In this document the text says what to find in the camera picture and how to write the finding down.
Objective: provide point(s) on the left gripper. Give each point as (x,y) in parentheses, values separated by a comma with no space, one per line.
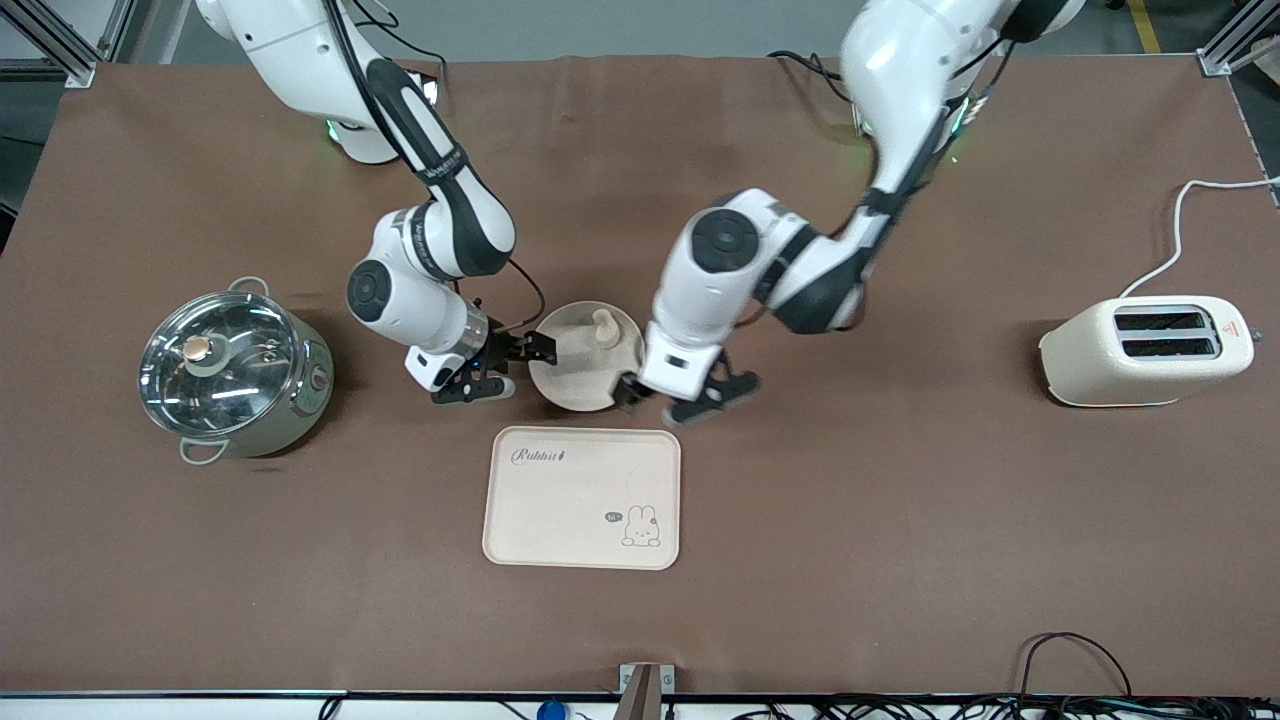
(628,393)

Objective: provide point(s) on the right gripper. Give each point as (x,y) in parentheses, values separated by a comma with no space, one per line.
(503,347)

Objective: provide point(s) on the round beige plate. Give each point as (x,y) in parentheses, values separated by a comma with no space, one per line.
(582,378)

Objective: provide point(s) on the small pale steamed bun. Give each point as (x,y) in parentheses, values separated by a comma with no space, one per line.
(604,330)

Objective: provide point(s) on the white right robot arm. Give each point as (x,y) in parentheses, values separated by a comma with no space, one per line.
(440,230)

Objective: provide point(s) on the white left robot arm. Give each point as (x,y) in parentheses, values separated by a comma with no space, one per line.
(900,70)

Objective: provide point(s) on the beige rabbit print tray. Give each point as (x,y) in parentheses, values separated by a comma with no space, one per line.
(580,500)

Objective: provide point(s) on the grey-green electric cooking pot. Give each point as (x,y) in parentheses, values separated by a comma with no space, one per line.
(312,392)

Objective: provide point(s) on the glass pot lid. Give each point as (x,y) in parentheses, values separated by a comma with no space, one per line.
(215,365)

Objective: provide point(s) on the brown table cloth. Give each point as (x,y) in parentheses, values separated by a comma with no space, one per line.
(950,500)

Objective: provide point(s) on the small blue round object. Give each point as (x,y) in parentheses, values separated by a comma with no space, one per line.
(552,712)

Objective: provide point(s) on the cream two-slot toaster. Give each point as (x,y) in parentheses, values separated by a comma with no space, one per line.
(1130,370)

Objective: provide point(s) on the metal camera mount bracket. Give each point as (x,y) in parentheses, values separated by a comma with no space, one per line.
(645,690)

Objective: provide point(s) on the aluminium frame profile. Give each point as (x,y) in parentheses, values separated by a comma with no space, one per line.
(70,45)
(1235,45)

